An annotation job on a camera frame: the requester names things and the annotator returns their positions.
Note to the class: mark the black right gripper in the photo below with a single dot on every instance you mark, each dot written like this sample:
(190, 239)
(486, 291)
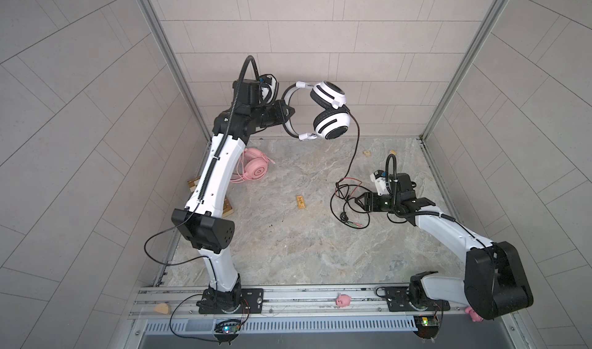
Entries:
(373, 204)

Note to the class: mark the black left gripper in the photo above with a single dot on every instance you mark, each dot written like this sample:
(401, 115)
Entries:
(278, 118)

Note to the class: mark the white black headphones with cable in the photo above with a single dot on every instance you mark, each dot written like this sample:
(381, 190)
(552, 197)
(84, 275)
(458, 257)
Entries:
(333, 122)

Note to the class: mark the pink headphones with cable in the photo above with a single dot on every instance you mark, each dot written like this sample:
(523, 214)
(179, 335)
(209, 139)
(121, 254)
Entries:
(252, 165)

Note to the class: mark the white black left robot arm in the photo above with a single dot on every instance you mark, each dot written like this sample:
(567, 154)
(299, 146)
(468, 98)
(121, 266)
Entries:
(201, 221)

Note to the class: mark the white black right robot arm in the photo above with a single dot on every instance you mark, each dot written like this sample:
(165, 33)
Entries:
(494, 282)

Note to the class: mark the small printed wooden block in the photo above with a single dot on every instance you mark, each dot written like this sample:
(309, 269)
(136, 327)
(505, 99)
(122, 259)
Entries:
(301, 202)

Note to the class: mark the pink pig toy centre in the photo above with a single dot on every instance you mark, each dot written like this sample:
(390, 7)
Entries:
(343, 301)

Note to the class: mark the pink pig toy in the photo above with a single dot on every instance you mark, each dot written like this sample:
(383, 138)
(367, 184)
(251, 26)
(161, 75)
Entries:
(474, 316)
(343, 301)

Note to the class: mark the wooden folding chess board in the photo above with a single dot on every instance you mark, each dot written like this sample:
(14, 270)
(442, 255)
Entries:
(227, 209)

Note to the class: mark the right circuit board with led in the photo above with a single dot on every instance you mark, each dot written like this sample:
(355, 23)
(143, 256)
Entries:
(427, 327)

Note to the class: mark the circuit board with led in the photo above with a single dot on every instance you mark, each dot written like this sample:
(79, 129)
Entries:
(427, 327)
(227, 330)

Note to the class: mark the pink pig toy right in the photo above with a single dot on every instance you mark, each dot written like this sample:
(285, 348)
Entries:
(474, 316)

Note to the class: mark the left circuit board with led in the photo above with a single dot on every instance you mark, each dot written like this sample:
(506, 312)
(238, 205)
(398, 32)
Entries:
(227, 330)

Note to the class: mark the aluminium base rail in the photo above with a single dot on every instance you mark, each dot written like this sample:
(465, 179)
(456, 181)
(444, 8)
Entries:
(284, 310)

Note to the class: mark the beige wooden piece on rail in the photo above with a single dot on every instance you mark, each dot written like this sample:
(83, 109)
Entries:
(162, 308)

